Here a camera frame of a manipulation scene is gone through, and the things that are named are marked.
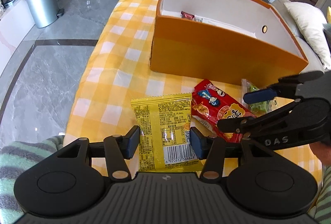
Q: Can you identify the red snack bag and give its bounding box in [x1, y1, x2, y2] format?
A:
[191, 79, 254, 143]

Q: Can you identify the yellow snack packet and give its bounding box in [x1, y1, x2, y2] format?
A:
[131, 93, 202, 172]

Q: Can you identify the white snack packet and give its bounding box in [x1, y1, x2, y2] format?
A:
[193, 16, 256, 38]

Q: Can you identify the brown chocolate bar wrapper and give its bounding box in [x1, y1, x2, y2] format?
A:
[181, 11, 195, 20]

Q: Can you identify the right hand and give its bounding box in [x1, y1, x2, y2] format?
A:
[309, 142, 331, 166]

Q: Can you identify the green raisin packet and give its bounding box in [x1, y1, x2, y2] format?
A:
[241, 78, 279, 115]

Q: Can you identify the beige sofa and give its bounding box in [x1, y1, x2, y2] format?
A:
[271, 0, 330, 72]

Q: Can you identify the cream cushion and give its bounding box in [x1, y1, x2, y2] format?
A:
[284, 2, 330, 70]

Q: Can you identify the yellow checkered tablecloth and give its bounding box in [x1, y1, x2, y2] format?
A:
[63, 0, 324, 180]

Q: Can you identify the yellow cushion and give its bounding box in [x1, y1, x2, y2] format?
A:
[326, 6, 331, 24]

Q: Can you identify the orange cardboard box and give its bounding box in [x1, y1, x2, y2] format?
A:
[150, 0, 308, 88]

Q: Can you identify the silver trash can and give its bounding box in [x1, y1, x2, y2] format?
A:
[26, 0, 59, 29]

